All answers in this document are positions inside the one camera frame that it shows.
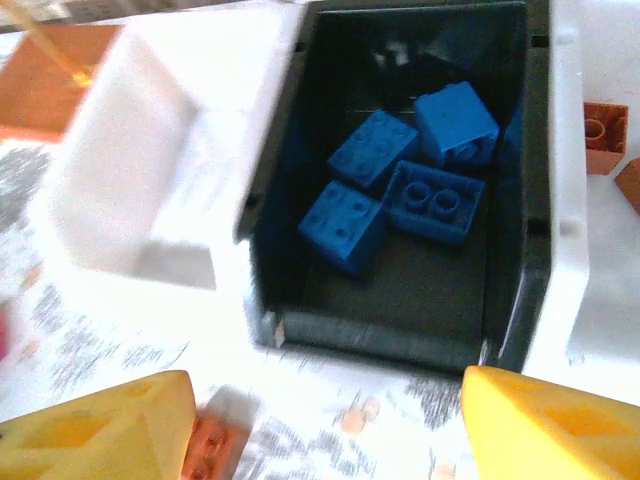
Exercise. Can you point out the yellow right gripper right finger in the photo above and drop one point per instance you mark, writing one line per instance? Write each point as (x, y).
(550, 435)

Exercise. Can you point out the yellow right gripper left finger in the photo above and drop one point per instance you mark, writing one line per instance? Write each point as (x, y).
(90, 435)

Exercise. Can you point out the pink lego brick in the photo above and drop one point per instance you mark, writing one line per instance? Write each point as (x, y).
(3, 330)

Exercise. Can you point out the brown lego brick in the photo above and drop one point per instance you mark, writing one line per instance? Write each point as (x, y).
(215, 445)
(605, 137)
(630, 185)

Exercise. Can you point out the black plastic bin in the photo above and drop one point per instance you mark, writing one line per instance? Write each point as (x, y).
(400, 300)

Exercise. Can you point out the white plastic bin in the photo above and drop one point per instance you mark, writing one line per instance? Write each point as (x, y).
(570, 200)
(165, 150)

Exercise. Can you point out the blue lego brick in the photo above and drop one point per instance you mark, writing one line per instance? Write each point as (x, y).
(435, 200)
(345, 225)
(372, 147)
(457, 122)

